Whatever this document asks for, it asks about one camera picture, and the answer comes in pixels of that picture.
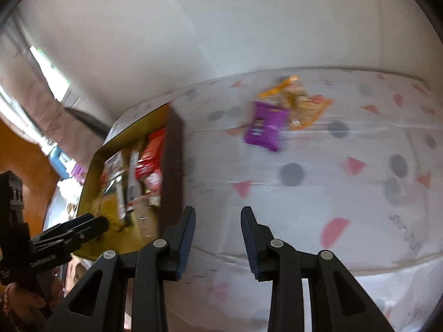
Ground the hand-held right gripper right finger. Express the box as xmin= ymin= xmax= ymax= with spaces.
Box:
xmin=240 ymin=206 xmax=395 ymax=332

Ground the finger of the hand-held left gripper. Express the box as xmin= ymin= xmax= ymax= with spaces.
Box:
xmin=33 ymin=215 xmax=109 ymax=255
xmin=29 ymin=213 xmax=95 ymax=243

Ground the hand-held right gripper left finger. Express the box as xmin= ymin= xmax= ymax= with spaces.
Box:
xmin=43 ymin=206 xmax=197 ymax=332

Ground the red white ornate packet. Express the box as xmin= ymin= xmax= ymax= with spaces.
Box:
xmin=140 ymin=169 xmax=164 ymax=208

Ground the gold cardboard box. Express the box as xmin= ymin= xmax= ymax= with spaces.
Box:
xmin=71 ymin=103 xmax=186 ymax=261

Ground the red square snack packet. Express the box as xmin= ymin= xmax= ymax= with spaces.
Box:
xmin=134 ymin=128 xmax=167 ymax=178

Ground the person's left hand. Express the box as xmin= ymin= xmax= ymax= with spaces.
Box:
xmin=0 ymin=273 xmax=65 ymax=332

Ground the orange wooden furniture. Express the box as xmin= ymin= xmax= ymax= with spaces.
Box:
xmin=0 ymin=118 xmax=61 ymax=229

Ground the blue plastic object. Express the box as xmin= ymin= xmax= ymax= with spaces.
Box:
xmin=48 ymin=145 xmax=75 ymax=180

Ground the printed bedsheet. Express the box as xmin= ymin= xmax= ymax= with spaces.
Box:
xmin=45 ymin=67 xmax=443 ymax=332

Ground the pale pink curtain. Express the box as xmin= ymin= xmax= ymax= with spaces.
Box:
xmin=0 ymin=24 xmax=70 ymax=146

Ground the purple snack packet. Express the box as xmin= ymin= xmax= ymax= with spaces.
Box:
xmin=243 ymin=101 xmax=290 ymax=153

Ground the bright window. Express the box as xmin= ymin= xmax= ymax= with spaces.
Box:
xmin=29 ymin=46 xmax=71 ymax=102

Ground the orange clear snack packet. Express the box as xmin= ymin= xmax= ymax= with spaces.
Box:
xmin=259 ymin=75 xmax=334 ymax=131

